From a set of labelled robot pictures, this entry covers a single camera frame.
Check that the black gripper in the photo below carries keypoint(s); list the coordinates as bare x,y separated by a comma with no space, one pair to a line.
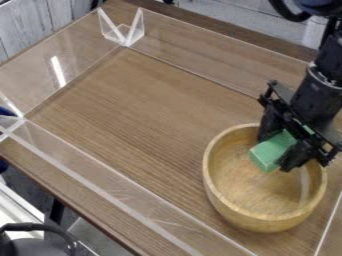
304,112

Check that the green rectangular block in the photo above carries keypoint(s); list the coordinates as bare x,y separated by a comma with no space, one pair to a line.
266,152

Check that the brown wooden bowl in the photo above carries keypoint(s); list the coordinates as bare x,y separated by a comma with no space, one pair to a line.
262,202

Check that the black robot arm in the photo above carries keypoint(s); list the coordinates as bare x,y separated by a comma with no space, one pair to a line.
329,55

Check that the black table leg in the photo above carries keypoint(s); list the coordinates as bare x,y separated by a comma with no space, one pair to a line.
57,211

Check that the blue object at left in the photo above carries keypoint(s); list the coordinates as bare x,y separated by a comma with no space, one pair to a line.
7,112

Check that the clear acrylic corner bracket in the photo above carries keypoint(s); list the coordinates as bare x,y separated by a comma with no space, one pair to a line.
122,34

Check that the clear acrylic barrier wall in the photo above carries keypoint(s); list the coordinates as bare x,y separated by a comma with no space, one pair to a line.
115,121

